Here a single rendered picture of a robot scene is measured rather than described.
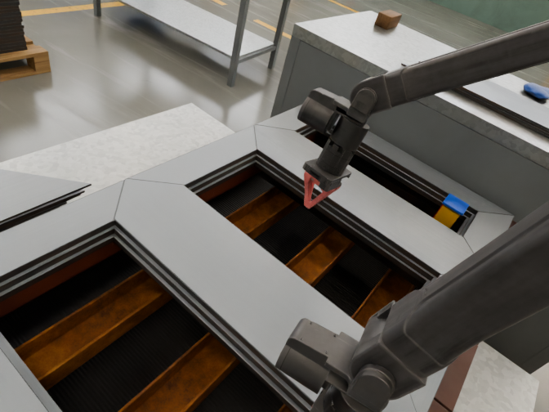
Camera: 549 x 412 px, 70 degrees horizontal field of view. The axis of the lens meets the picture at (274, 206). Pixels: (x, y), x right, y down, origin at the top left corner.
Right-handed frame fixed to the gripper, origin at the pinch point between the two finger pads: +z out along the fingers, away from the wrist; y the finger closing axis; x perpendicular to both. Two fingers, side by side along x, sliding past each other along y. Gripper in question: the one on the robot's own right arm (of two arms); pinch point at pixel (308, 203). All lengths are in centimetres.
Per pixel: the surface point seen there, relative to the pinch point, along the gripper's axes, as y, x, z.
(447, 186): -55, 18, -5
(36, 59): -75, -238, 77
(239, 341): 23.9, 9.1, 16.6
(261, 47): -225, -179, 25
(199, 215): 10.7, -16.6, 12.8
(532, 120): -69, 25, -30
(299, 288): 9.0, 9.8, 11.4
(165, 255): 22.8, -12.4, 15.6
